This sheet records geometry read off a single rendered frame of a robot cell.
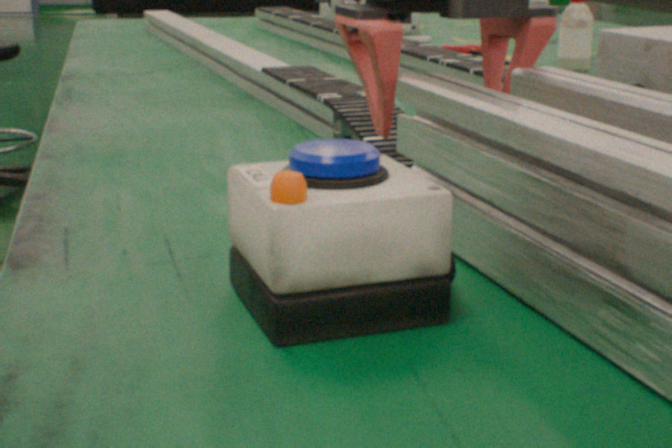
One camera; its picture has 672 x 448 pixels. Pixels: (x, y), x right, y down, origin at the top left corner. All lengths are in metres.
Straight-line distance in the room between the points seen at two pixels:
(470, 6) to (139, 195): 0.24
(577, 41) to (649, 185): 0.83
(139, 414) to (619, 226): 0.19
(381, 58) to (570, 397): 0.27
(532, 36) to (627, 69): 0.11
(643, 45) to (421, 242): 0.32
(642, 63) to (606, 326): 0.32
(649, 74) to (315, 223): 0.35
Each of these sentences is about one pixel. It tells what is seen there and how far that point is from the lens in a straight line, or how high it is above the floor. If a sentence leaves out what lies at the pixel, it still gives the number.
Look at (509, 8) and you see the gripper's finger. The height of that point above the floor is 0.90.
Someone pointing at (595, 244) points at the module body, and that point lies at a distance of 0.40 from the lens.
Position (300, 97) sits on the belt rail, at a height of 0.80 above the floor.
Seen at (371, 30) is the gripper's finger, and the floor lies 0.89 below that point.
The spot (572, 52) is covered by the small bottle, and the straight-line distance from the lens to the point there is 1.20.
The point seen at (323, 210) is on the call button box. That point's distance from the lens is 0.39.
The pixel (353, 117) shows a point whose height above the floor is 0.81.
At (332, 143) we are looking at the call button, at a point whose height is 0.85.
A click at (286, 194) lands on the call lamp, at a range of 0.39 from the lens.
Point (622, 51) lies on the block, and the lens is 0.71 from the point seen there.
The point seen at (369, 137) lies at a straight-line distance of 0.71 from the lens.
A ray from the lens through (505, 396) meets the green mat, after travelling 0.37.
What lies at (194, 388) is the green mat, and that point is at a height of 0.78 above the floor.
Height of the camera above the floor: 0.95
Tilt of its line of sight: 15 degrees down
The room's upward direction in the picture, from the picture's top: straight up
